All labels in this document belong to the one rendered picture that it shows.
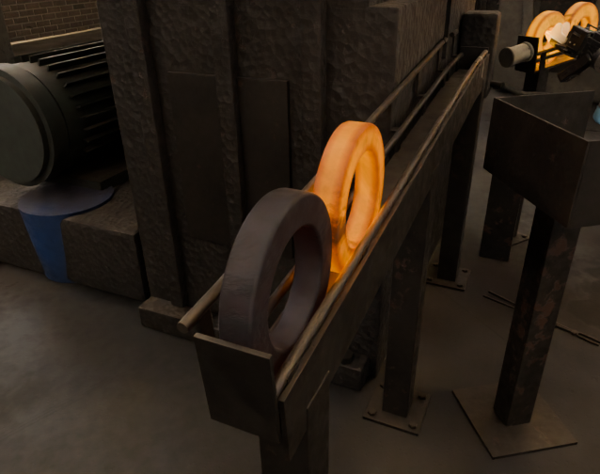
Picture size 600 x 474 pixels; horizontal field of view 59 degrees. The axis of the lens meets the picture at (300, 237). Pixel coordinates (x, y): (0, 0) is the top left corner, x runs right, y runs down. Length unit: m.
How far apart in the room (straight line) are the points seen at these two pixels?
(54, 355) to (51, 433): 0.29
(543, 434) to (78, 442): 1.04
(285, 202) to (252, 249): 0.06
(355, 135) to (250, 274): 0.24
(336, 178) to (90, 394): 1.04
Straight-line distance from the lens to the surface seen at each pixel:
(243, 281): 0.43
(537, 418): 1.39
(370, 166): 0.70
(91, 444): 1.35
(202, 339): 0.46
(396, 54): 1.04
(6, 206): 1.99
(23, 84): 1.79
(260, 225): 0.45
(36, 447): 1.40
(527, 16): 4.20
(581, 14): 2.02
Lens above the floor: 0.96
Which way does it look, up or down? 28 degrees down
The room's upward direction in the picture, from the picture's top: 1 degrees counter-clockwise
